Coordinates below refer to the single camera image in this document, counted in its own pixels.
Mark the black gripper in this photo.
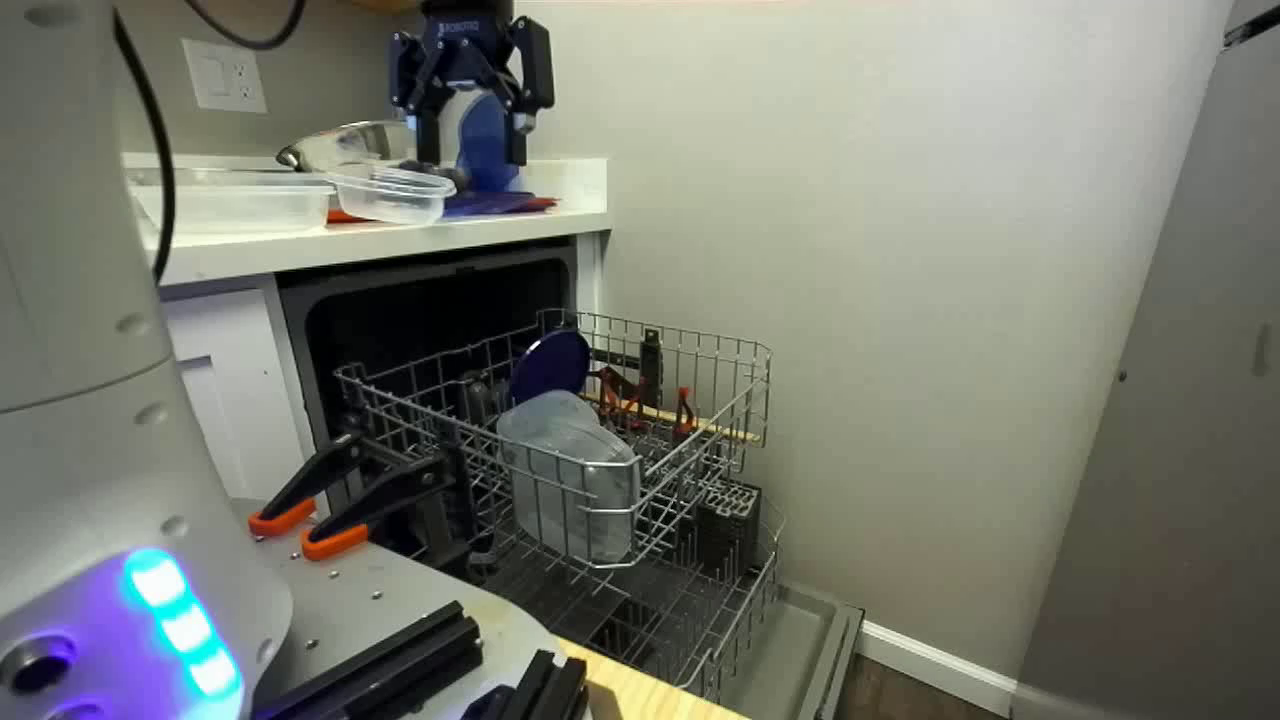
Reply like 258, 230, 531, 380
387, 0, 561, 170

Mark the blue transparent plastic lid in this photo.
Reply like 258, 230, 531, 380
454, 86, 523, 201

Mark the dishwasher tub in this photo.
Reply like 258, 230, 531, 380
272, 234, 606, 562

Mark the dishwasher door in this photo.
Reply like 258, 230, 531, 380
584, 562, 873, 720

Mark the small clear plastic container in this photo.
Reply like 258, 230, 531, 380
322, 164, 459, 230

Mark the metal bowl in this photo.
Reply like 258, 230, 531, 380
275, 116, 421, 177

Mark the white marble countertop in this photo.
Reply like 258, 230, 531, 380
118, 146, 615, 290

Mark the round dark blue plate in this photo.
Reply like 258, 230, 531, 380
509, 329, 595, 407

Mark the large clear plastic container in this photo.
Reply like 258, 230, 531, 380
127, 164, 337, 247

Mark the white cabinet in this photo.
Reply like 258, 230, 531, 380
157, 275, 320, 506

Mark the frosted plastic container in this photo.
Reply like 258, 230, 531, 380
491, 389, 642, 566

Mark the wooden spoon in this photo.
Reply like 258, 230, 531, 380
603, 394, 762, 449

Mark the black clamp orange tip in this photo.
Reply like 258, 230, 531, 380
243, 427, 390, 544
300, 449, 459, 562

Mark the black cutlery basket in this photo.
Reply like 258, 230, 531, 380
686, 480, 766, 579

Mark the black aluminium extrusion bar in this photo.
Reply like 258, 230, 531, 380
454, 643, 595, 720
251, 594, 488, 720

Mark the white baseboard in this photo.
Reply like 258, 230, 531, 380
856, 617, 1023, 720

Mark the grey appliance side panel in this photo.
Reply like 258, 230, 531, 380
1008, 0, 1280, 720

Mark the white wall outlet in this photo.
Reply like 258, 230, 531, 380
176, 37, 272, 116

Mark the dark handled utensil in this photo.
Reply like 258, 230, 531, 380
636, 322, 669, 412

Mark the red handled utensil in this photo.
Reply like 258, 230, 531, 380
590, 363, 705, 443

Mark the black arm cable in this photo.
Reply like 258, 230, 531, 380
106, 6, 178, 288

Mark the white wire upper rack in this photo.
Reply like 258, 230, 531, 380
331, 306, 780, 577

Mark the grey wire lower rack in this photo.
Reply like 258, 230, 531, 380
462, 513, 790, 712

